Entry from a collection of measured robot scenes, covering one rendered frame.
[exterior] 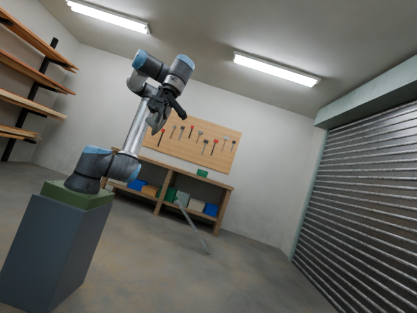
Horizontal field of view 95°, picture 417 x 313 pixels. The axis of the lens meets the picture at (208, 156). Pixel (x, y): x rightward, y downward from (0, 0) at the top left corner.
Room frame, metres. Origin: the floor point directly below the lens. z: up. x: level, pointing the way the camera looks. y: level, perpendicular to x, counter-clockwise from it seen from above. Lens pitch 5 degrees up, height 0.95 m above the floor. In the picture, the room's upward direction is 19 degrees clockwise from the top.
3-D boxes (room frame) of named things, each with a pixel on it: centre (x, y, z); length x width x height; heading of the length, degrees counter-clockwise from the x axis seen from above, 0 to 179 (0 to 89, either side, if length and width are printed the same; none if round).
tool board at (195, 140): (3.87, 0.50, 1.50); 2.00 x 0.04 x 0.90; 89
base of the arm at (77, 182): (1.19, 0.67, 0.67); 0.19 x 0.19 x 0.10
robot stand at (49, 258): (1.19, 0.67, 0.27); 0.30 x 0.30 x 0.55; 89
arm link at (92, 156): (1.20, 0.65, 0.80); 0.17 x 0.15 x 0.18; 118
